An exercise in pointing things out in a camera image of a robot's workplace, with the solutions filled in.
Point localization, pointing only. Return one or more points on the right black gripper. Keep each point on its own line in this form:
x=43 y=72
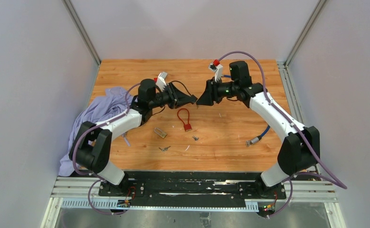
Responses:
x=210 y=94

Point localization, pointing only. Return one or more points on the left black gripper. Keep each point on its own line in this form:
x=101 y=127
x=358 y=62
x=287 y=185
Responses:
x=178 y=99

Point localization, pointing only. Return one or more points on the black cable lock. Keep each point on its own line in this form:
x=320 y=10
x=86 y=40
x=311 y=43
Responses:
x=185 y=88

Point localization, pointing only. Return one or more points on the red cable lock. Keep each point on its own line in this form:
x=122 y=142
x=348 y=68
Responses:
x=183 y=115

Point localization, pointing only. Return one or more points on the brass padlock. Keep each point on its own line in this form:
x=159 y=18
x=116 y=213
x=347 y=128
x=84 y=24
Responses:
x=160 y=133

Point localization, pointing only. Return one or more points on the brass padlock keys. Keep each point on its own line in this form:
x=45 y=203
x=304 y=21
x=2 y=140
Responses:
x=164 y=149

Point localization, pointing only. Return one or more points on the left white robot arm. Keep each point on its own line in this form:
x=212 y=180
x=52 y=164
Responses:
x=92 y=145

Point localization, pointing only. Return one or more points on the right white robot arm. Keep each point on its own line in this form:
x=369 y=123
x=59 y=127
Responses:
x=299 y=143

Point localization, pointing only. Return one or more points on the lavender cloth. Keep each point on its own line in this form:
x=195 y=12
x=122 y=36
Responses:
x=100 y=109

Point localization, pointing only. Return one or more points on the blue cable lock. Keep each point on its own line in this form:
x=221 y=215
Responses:
x=256 y=139

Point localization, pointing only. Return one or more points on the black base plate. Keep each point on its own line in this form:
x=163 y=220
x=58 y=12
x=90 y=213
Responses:
x=192 y=189

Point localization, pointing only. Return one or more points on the aluminium frame rails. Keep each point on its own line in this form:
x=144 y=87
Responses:
x=83 y=193

